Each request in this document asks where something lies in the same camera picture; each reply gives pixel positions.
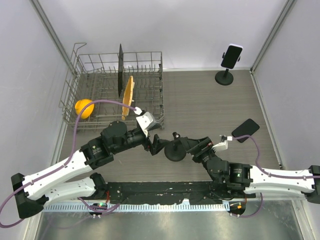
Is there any lavender smartphone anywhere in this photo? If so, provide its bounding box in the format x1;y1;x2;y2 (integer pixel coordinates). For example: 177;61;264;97
220;43;243;69

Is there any white slotted cable duct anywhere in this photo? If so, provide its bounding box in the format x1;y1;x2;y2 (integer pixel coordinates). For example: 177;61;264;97
43;200;230;213

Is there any black plate upright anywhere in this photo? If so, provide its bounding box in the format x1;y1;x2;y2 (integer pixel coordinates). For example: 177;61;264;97
117;44;124;97

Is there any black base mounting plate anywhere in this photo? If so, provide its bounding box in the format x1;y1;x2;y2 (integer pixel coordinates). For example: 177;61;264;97
105;181;256;205

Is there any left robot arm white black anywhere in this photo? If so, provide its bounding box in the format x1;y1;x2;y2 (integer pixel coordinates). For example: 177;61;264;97
11;121;168;219

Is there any grey wire dish rack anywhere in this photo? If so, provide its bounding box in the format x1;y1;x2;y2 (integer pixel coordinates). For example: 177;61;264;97
59;42;165;128

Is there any orange wooden plate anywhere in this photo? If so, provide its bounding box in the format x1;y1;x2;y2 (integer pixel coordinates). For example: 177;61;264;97
121;75;135;121

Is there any black smartphone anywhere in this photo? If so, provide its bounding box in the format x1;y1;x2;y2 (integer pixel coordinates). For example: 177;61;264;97
231;118;260;143

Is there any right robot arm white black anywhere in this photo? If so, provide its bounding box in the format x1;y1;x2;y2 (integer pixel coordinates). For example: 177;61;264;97
177;135;320;204

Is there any yellow bowl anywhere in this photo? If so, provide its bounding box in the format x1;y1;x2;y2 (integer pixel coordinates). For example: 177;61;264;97
74;98;95;119

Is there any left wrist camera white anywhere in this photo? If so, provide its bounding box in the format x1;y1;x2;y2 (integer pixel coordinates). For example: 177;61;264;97
134;107;160;137

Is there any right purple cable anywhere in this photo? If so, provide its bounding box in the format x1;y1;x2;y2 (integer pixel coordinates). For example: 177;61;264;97
231;134;320;218

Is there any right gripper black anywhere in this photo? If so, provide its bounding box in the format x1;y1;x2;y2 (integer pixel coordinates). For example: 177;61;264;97
179;136;216;168

